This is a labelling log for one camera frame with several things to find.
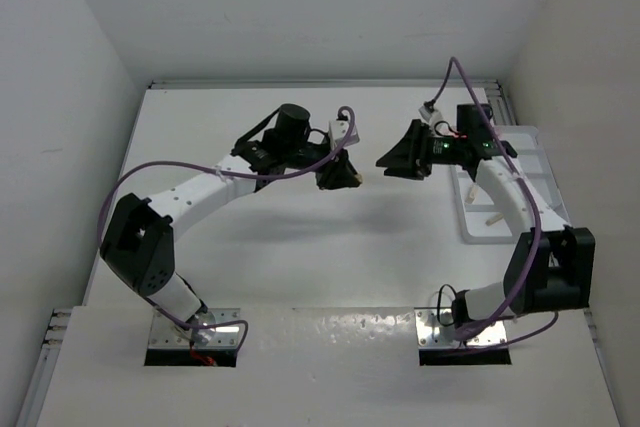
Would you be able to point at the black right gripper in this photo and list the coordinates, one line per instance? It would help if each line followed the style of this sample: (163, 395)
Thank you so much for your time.
(409, 157)

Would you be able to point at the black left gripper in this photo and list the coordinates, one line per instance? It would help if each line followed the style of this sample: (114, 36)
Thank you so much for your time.
(338, 173)

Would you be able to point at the white pink eraser box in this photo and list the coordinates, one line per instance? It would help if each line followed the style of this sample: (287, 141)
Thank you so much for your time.
(472, 194)

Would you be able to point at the grey brown eraser block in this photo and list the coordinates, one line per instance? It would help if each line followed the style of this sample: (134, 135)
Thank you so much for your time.
(494, 219)

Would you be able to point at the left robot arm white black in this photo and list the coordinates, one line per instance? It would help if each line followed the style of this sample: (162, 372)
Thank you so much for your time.
(137, 239)

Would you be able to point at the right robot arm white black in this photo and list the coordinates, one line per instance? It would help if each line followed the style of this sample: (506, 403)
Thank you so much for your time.
(551, 267)

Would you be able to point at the white compartment tray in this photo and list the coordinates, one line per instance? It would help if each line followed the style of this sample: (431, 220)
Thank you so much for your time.
(520, 194)

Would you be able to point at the metal mounting plate right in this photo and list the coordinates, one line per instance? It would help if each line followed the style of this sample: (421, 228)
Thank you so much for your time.
(435, 333)

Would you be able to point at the metal mounting plate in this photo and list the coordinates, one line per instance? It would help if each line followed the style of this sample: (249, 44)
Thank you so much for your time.
(435, 333)
(222, 330)

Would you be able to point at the metal mounting plate left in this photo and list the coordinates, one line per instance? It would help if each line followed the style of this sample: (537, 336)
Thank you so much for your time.
(222, 330)

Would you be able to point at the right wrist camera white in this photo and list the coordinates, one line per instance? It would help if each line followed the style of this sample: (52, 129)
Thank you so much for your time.
(431, 115)

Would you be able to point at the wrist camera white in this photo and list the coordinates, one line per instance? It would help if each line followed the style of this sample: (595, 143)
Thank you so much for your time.
(341, 131)
(431, 115)

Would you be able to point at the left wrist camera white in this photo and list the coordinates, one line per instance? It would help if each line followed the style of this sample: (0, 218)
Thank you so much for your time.
(341, 131)

